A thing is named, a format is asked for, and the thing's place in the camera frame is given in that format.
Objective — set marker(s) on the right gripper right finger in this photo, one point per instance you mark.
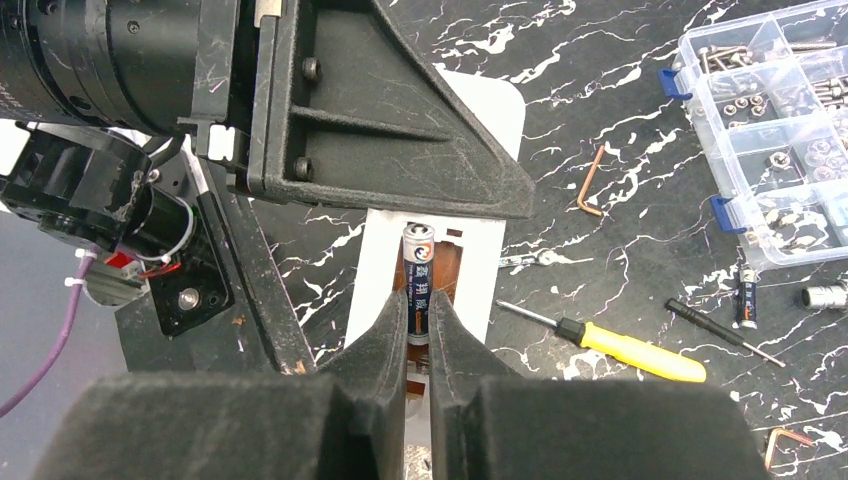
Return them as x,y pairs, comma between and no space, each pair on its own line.
489,422

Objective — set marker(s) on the silver wrench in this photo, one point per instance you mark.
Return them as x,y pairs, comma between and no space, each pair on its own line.
544,257

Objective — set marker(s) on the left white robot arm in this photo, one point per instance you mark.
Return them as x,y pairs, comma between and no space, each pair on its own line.
90,186

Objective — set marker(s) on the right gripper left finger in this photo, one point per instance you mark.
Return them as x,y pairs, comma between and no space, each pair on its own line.
345,421

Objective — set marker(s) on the small black screw bit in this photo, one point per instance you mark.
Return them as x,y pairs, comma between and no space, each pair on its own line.
704,322

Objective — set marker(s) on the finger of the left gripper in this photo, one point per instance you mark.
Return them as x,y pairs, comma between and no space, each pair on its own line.
347,114

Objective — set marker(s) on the small battery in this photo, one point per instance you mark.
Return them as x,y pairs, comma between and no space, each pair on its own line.
746,313
418,249

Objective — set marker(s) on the clear plastic screw organizer box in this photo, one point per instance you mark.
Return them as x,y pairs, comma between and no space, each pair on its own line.
767,97

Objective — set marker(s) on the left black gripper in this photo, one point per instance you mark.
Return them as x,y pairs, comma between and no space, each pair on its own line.
158,67

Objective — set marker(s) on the yellow handled screwdriver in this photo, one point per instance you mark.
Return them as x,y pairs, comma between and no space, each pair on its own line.
628,350

